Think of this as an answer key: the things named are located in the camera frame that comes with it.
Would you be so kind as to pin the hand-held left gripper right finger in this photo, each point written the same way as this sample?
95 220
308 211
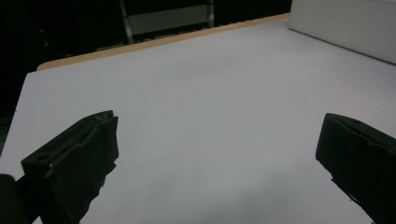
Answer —
361 158

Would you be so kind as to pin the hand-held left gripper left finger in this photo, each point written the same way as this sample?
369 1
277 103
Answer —
77 161

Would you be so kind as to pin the white plastic bin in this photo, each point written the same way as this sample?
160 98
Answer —
348 25

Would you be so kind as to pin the dark device with red light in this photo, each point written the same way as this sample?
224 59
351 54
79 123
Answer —
42 32

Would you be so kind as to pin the grey metal stand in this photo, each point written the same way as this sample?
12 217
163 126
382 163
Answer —
168 18

